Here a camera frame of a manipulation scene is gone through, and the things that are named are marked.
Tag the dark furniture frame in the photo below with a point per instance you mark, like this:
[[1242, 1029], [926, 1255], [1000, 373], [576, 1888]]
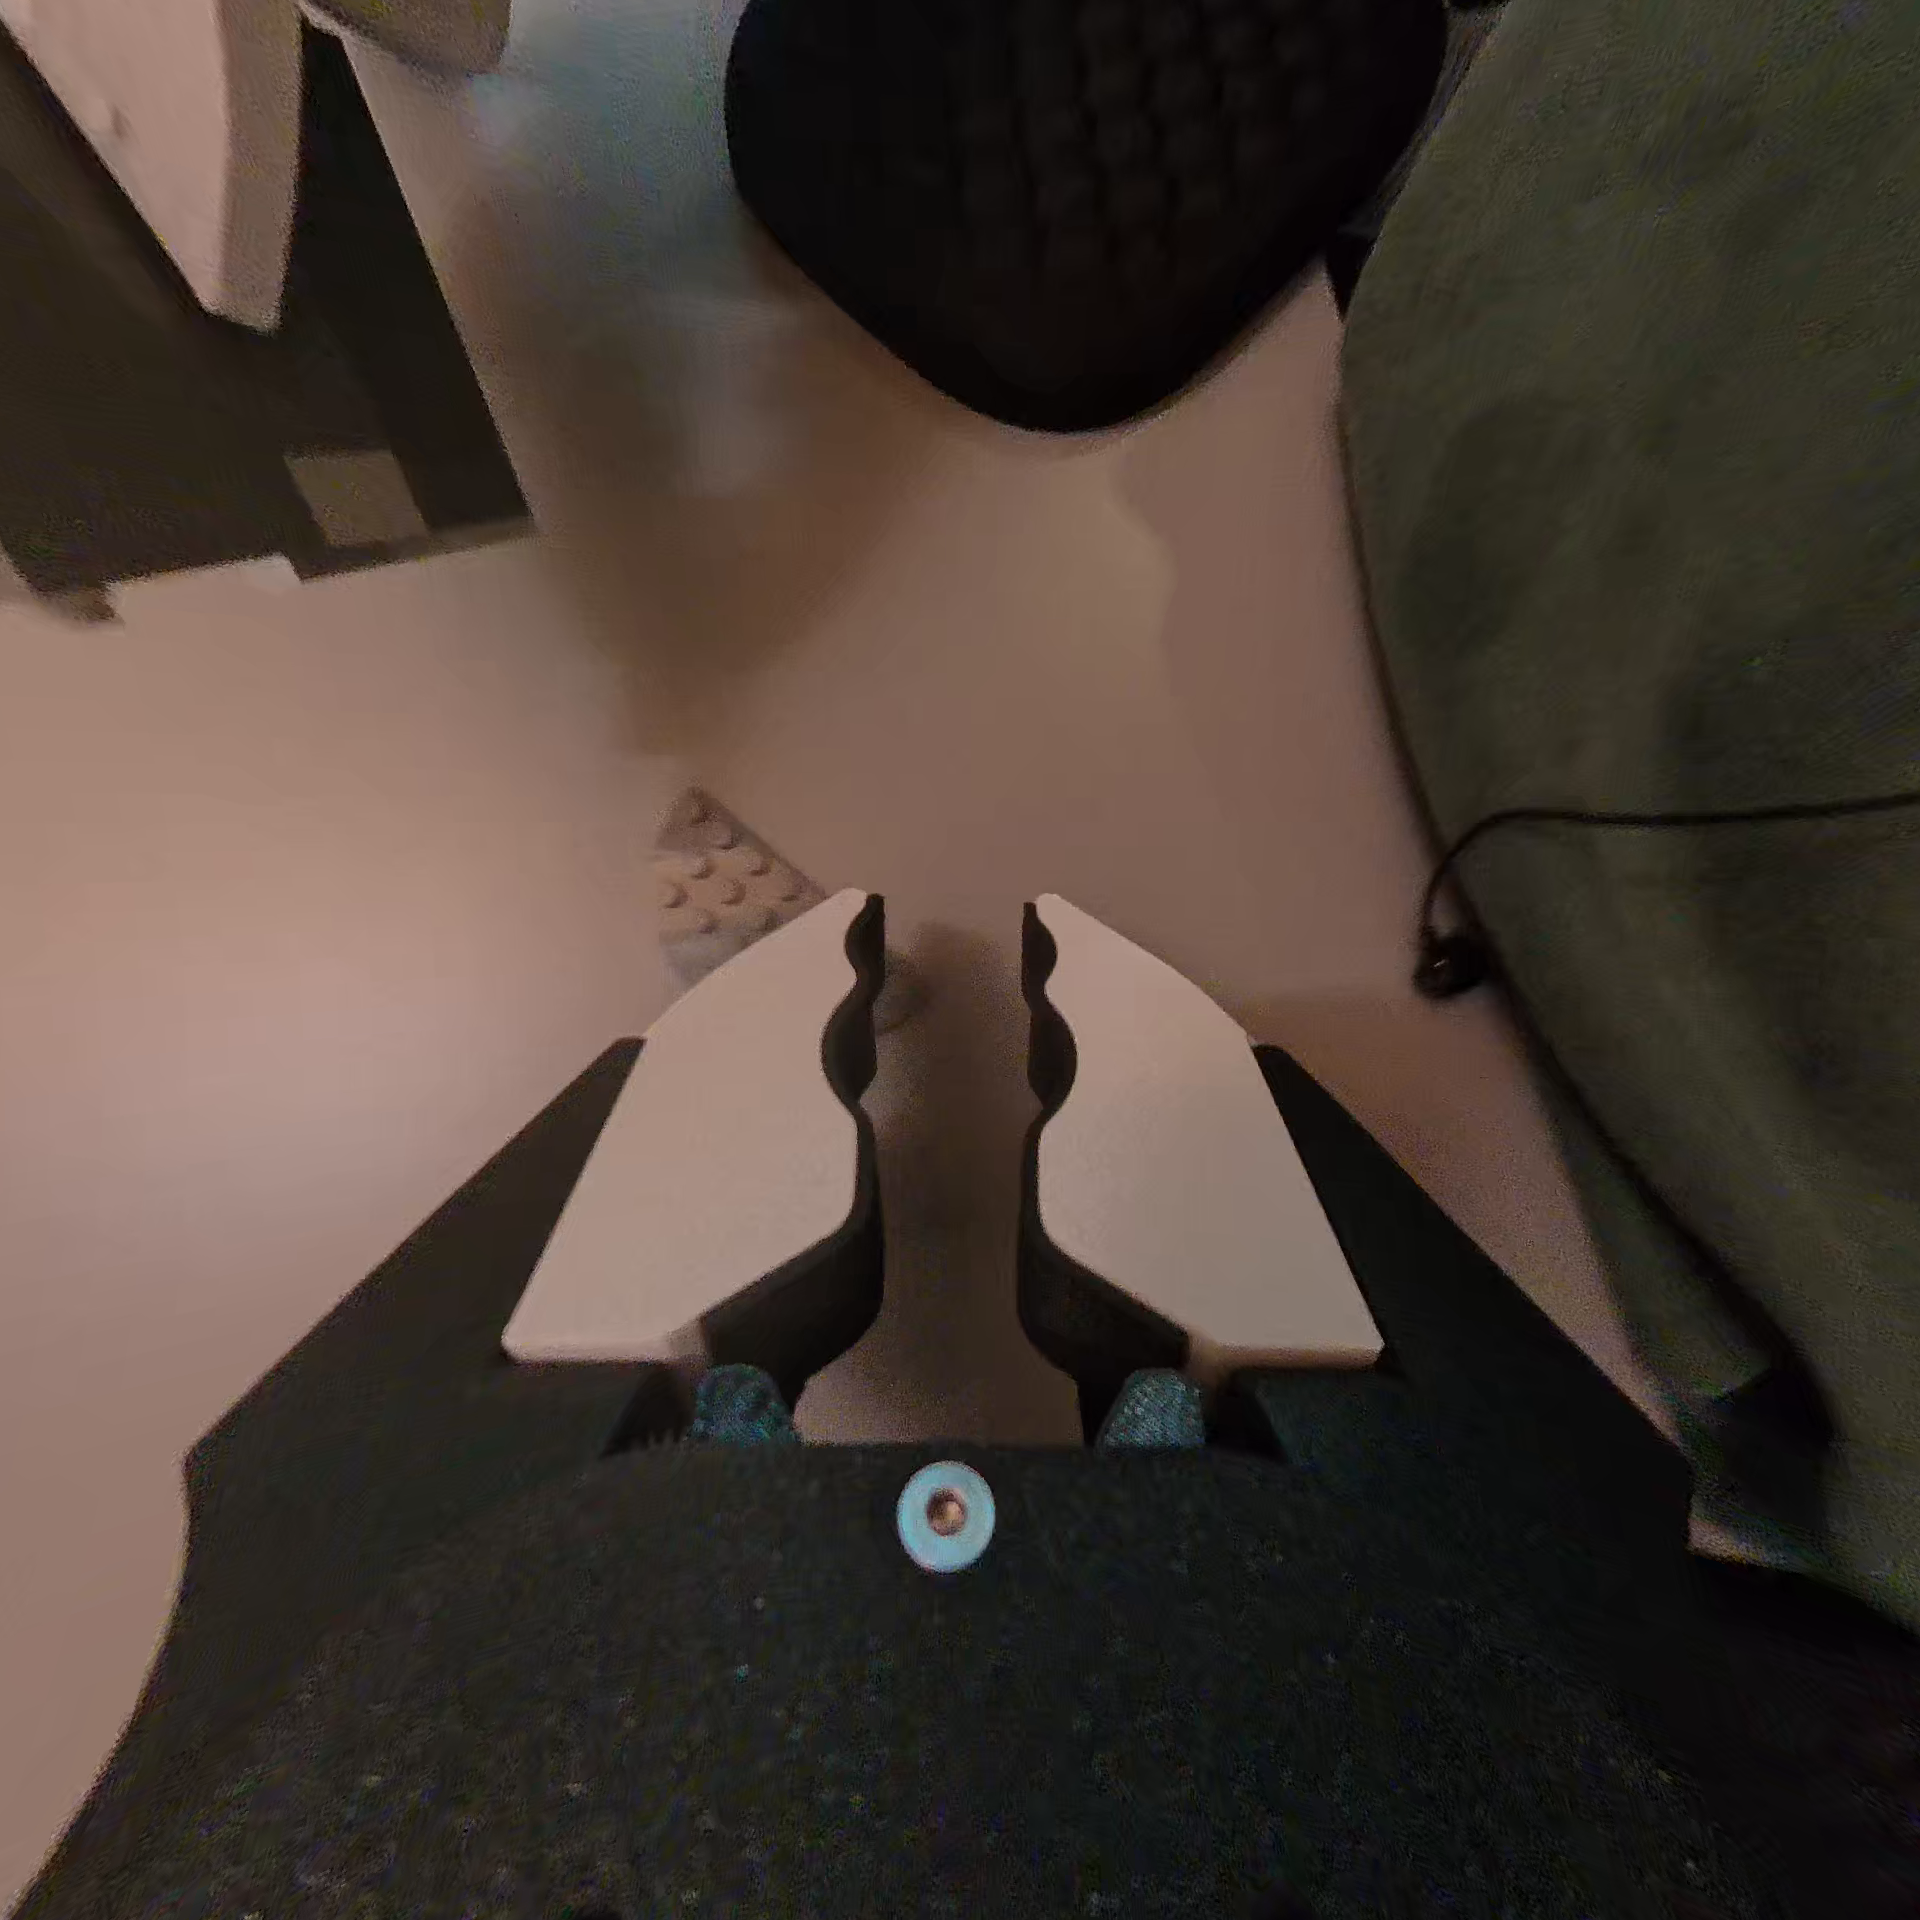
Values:
[[388, 300]]

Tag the grey desk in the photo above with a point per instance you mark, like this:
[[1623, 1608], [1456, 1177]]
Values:
[[300, 901]]

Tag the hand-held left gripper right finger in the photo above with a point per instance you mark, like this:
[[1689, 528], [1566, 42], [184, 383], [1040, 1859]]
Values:
[[1185, 1185]]

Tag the grey rounded brick plate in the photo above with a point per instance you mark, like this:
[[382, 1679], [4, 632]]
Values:
[[721, 885]]

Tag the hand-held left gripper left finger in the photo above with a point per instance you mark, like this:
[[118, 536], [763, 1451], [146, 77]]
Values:
[[705, 1171]]

